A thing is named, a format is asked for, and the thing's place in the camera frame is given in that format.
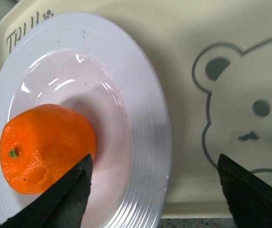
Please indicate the cream bear serving tray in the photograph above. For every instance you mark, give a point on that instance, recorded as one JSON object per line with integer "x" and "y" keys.
{"x": 214, "y": 61}

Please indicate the orange fruit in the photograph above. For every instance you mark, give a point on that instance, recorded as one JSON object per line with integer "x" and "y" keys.
{"x": 40, "y": 145}

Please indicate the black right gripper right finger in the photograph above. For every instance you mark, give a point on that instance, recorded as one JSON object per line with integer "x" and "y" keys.
{"x": 248, "y": 197}

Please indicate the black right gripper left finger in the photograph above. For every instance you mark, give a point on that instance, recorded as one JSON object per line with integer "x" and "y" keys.
{"x": 62, "y": 205}

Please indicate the white ribbed plate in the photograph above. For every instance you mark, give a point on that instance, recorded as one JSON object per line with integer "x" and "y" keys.
{"x": 91, "y": 65}

